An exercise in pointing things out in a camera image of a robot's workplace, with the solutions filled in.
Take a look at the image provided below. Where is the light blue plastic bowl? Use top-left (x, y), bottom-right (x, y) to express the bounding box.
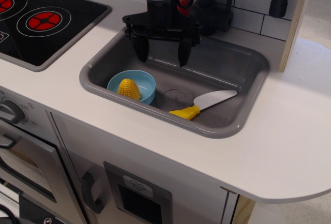
top-left (107, 70), bottom-right (156, 104)

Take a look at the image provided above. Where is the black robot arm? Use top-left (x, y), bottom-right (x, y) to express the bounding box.
top-left (123, 0), bottom-right (200, 67)

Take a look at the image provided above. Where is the yellow toy corn cob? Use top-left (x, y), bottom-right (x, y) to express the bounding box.
top-left (117, 78), bottom-right (141, 101)

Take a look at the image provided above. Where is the grey oven control knob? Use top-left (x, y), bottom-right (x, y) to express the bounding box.
top-left (1, 100), bottom-right (28, 124)

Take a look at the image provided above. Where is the grey plastic sink basin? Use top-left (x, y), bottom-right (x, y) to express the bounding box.
top-left (80, 31), bottom-right (269, 139)

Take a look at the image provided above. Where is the grey oven door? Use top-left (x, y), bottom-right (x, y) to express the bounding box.
top-left (1, 122), bottom-right (85, 223)

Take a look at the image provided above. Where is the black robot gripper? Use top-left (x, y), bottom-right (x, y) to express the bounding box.
top-left (123, 0), bottom-right (200, 67)

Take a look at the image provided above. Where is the black cable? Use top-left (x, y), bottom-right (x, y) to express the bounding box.
top-left (0, 203), bottom-right (19, 224)

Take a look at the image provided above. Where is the grey dispenser panel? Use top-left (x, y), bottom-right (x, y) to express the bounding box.
top-left (103, 161), bottom-right (173, 224)

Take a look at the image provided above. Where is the black toy faucet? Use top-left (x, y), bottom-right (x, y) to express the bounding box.
top-left (190, 0), bottom-right (288, 36)

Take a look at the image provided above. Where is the black toy stovetop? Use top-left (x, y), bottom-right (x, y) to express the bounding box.
top-left (1, 0), bottom-right (111, 72)

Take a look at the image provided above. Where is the yellow handled toy spatula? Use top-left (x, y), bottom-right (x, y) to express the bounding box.
top-left (169, 89), bottom-right (237, 120)

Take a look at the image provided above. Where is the grey cabinet door handle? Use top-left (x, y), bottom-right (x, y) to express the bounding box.
top-left (81, 172), bottom-right (104, 214)

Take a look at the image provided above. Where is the light wood side panel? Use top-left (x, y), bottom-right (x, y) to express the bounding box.
top-left (278, 0), bottom-right (309, 72)

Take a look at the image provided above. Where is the red plastic cup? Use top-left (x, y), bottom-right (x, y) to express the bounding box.
top-left (177, 0), bottom-right (191, 17)

